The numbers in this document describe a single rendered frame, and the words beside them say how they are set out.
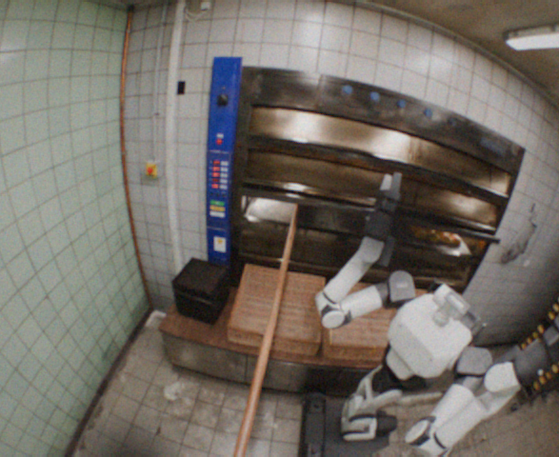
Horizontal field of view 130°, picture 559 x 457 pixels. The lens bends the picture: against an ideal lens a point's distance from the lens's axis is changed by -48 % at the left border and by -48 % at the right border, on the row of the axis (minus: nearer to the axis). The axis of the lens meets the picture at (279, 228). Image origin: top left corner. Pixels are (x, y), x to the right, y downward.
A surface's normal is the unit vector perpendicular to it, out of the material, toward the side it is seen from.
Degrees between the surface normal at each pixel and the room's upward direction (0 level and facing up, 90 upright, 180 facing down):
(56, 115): 90
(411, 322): 45
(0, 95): 90
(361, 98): 90
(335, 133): 70
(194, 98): 90
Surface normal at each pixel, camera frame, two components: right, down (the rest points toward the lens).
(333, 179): -0.07, 0.15
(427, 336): -0.56, -0.54
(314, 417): 0.12, -0.87
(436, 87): -0.12, 0.47
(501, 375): -0.84, -0.54
